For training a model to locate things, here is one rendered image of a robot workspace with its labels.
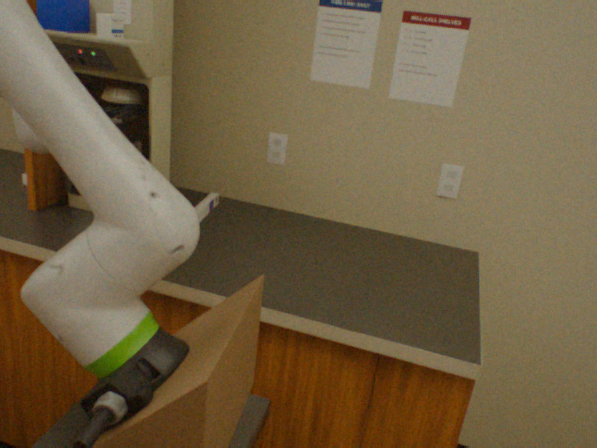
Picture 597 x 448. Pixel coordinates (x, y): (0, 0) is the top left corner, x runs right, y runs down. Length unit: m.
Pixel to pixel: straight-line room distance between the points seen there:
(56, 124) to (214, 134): 1.30
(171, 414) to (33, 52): 0.53
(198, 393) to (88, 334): 0.21
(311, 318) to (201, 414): 0.63
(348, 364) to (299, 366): 0.13
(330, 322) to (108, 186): 0.71
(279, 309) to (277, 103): 0.87
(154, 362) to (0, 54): 0.49
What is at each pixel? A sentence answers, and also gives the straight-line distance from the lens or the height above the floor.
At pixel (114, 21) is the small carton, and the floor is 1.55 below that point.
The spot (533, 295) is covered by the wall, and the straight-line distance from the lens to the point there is 2.03.
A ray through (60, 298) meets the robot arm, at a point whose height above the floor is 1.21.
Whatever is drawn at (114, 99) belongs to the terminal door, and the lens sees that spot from 1.72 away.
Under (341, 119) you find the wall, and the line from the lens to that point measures 1.88.
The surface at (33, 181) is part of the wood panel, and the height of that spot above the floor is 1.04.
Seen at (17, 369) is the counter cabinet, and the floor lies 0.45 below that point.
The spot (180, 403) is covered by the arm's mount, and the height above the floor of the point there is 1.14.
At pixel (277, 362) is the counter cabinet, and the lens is 1.44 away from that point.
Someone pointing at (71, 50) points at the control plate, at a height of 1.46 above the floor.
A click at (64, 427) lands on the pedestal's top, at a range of 1.03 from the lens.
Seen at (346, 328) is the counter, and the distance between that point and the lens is 1.30.
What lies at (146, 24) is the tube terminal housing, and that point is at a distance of 1.65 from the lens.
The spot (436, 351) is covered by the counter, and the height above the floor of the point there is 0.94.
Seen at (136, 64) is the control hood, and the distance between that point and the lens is 1.60.
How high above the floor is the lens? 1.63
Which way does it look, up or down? 22 degrees down
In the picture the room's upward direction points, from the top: 7 degrees clockwise
